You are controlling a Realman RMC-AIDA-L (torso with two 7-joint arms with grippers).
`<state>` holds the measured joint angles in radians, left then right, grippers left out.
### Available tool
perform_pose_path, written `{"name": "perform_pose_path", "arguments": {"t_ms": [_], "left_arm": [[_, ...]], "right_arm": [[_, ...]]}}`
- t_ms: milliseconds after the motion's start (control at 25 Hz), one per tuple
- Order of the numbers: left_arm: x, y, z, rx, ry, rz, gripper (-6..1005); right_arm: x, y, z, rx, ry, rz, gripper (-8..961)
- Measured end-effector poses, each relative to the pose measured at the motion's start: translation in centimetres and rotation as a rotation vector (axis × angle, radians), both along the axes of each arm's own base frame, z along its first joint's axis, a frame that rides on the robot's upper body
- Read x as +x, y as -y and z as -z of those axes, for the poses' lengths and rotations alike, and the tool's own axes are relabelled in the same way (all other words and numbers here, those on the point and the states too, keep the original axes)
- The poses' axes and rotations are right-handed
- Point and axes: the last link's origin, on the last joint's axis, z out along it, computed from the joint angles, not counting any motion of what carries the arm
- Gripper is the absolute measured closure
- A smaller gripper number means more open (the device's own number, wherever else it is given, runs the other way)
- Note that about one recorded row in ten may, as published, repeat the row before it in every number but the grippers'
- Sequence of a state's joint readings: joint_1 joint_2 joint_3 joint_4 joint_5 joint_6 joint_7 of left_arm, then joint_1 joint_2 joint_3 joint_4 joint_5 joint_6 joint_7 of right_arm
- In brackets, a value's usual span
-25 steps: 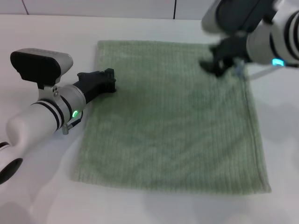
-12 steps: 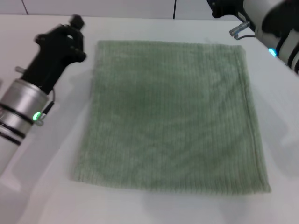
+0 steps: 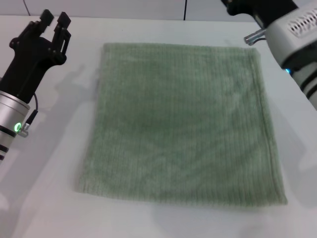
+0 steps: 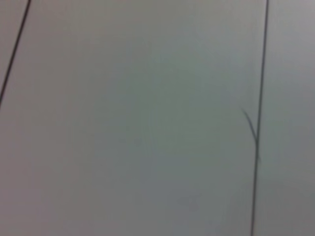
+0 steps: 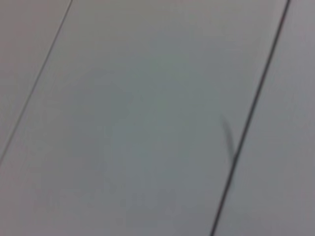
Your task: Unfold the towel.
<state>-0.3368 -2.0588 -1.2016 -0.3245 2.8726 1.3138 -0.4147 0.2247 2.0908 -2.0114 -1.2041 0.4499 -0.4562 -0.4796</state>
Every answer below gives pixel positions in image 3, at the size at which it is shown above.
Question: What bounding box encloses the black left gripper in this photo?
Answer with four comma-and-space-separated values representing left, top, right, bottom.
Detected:
0, 9, 73, 104

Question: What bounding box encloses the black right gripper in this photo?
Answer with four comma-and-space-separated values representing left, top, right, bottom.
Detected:
220, 0, 301, 28

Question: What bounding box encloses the green ribbed towel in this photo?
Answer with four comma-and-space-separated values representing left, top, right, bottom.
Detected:
73, 42, 289, 207

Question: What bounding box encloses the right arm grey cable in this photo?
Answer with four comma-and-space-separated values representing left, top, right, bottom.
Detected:
243, 28, 267, 47

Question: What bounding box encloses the thin background cable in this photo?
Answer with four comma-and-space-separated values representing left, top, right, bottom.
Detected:
22, 0, 32, 16

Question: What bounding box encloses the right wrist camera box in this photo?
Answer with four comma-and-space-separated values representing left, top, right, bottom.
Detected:
265, 6, 317, 69

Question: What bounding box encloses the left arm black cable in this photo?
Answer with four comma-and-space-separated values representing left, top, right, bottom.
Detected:
18, 93, 40, 138

